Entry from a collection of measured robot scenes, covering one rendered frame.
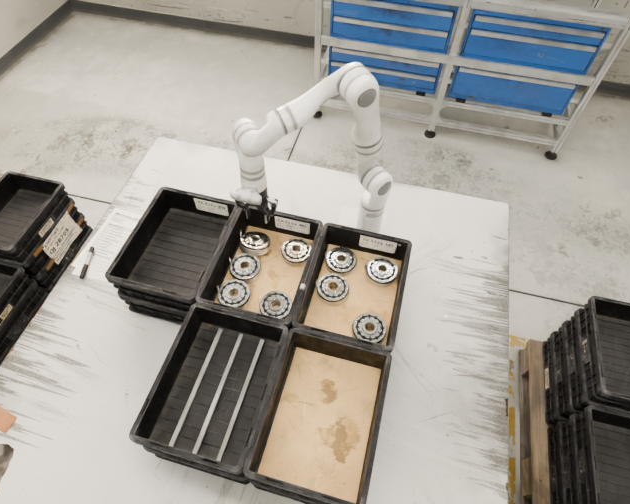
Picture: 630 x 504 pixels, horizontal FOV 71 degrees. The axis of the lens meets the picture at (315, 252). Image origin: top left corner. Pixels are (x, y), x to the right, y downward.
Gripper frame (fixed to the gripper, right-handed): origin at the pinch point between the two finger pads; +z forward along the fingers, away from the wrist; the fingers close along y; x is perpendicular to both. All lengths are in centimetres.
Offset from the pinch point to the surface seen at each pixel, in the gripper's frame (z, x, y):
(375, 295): 17.8, 5.9, -42.0
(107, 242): 32, 6, 62
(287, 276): 18.4, 7.5, -12.2
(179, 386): 19, 52, 6
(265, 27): 88, -263, 100
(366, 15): 22, -180, 2
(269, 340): 18.9, 30.8, -14.2
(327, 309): 18.2, 15.5, -28.3
